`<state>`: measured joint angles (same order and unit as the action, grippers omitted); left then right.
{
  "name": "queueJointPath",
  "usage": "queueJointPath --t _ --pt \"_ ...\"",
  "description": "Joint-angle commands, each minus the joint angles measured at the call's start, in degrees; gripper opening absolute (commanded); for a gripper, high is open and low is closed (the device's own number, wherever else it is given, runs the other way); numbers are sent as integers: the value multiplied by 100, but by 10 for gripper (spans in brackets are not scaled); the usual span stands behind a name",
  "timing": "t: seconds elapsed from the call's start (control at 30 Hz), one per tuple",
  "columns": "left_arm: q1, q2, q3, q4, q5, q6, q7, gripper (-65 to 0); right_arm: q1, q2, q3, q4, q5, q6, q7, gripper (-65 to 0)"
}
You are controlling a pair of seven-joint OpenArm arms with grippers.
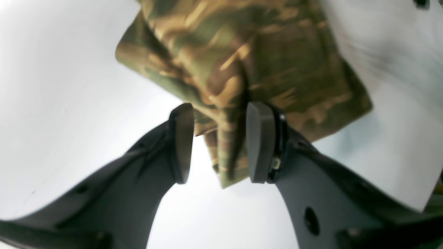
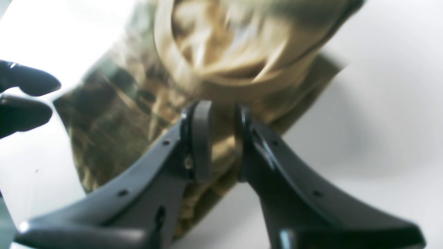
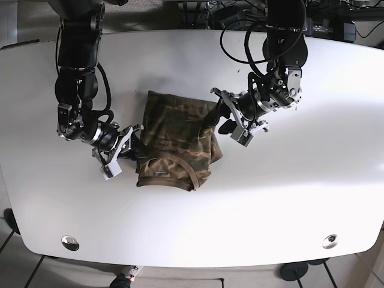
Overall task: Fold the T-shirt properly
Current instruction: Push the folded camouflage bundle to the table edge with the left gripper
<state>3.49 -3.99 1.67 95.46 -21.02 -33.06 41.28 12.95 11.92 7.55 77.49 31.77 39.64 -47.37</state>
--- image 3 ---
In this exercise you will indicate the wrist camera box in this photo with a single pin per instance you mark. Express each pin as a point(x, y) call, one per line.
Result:
point(111, 170)
point(242, 136)

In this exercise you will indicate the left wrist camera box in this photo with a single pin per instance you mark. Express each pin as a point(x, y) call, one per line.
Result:
point(242, 136)

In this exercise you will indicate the grey sneaker shoe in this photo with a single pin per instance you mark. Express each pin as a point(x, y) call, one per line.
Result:
point(126, 277)

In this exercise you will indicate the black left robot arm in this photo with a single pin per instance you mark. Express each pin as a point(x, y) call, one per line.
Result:
point(274, 82)

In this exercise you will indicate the right table grommet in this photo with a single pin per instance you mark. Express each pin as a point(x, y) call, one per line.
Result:
point(330, 242)

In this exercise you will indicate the left table grommet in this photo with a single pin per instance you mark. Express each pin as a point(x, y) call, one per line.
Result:
point(70, 243)

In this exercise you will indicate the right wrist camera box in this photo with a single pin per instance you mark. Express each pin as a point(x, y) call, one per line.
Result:
point(111, 170)

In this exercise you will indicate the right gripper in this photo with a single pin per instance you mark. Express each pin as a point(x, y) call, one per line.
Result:
point(113, 144)

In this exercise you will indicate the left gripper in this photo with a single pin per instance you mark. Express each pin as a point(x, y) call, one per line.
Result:
point(240, 110)

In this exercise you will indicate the black round stand base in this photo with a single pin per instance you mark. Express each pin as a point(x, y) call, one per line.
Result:
point(293, 271)

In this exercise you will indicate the camouflage T-shirt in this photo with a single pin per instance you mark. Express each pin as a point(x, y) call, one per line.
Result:
point(181, 146)

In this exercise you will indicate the table grommet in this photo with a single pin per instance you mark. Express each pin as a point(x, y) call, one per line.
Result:
point(70, 243)
point(330, 242)

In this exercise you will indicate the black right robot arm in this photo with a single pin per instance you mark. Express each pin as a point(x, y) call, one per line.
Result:
point(83, 91)

